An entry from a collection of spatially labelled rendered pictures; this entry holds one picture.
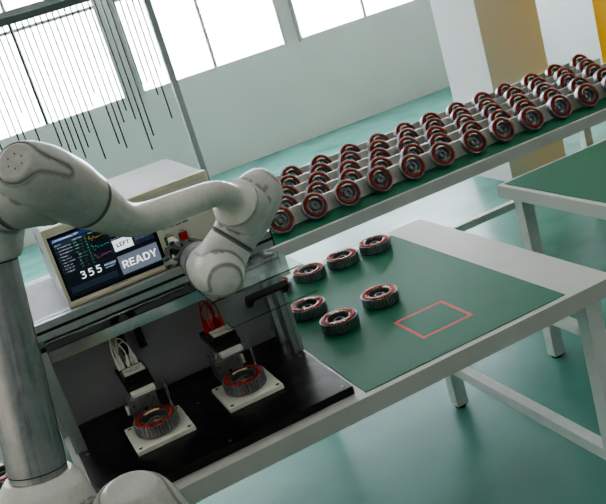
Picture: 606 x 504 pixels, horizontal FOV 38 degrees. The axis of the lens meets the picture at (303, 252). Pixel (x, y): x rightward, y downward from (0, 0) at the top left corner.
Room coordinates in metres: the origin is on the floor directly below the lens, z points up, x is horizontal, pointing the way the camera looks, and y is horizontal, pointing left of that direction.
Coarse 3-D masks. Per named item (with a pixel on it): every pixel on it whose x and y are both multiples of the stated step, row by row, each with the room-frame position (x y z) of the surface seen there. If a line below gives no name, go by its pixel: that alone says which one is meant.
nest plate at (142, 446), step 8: (184, 416) 2.01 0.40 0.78; (184, 424) 1.96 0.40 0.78; (192, 424) 1.95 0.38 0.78; (128, 432) 2.01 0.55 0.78; (168, 432) 1.95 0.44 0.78; (176, 432) 1.93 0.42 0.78; (184, 432) 1.93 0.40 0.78; (136, 440) 1.96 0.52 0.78; (144, 440) 1.94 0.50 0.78; (152, 440) 1.93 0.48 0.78; (160, 440) 1.92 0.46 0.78; (168, 440) 1.92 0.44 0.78; (136, 448) 1.91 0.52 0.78; (144, 448) 1.90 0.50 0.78; (152, 448) 1.90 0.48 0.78
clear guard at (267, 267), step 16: (256, 256) 2.20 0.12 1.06; (272, 256) 2.16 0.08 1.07; (256, 272) 2.08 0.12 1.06; (272, 272) 2.04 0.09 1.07; (288, 272) 2.02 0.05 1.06; (304, 272) 2.02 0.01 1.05; (240, 288) 1.99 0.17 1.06; (256, 288) 1.99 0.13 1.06; (304, 288) 1.99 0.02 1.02; (224, 304) 1.96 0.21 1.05; (240, 304) 1.96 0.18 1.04; (256, 304) 1.95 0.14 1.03; (272, 304) 1.95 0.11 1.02; (224, 320) 1.92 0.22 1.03; (240, 320) 1.92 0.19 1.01
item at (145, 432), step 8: (152, 408) 2.03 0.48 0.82; (160, 408) 2.02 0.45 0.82; (168, 408) 2.00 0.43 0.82; (176, 408) 2.00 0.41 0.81; (144, 416) 2.00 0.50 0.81; (152, 416) 2.02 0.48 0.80; (160, 416) 1.99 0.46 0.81; (168, 416) 1.96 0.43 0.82; (176, 416) 1.97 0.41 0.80; (136, 424) 1.96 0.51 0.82; (144, 424) 1.95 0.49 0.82; (152, 424) 1.94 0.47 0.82; (160, 424) 1.93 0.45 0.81; (168, 424) 1.94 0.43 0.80; (176, 424) 1.96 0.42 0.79; (136, 432) 1.96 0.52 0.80; (144, 432) 1.94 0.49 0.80; (152, 432) 1.94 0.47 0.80; (160, 432) 1.93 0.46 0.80
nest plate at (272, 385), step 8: (264, 368) 2.14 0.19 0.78; (272, 376) 2.08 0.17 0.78; (264, 384) 2.05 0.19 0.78; (272, 384) 2.03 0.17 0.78; (280, 384) 2.02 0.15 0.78; (216, 392) 2.09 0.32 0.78; (224, 392) 2.07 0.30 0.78; (256, 392) 2.02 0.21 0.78; (264, 392) 2.00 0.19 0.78; (272, 392) 2.01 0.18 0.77; (224, 400) 2.03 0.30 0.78; (232, 400) 2.01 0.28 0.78; (240, 400) 2.00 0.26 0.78; (248, 400) 1.99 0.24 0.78; (256, 400) 1.99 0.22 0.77; (232, 408) 1.97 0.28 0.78; (240, 408) 1.98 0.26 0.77
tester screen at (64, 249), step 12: (60, 240) 2.09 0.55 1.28; (72, 240) 2.10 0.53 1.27; (84, 240) 2.11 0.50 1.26; (96, 240) 2.12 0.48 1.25; (108, 240) 2.13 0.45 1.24; (60, 252) 2.09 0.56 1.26; (72, 252) 2.10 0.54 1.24; (84, 252) 2.11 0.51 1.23; (96, 252) 2.12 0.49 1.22; (108, 252) 2.13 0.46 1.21; (120, 252) 2.13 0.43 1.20; (60, 264) 2.09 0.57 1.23; (72, 264) 2.10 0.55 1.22; (84, 264) 2.10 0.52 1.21; (96, 264) 2.11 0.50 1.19; (108, 264) 2.12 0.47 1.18; (72, 276) 2.09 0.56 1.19; (96, 276) 2.11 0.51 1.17; (120, 276) 2.13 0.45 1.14
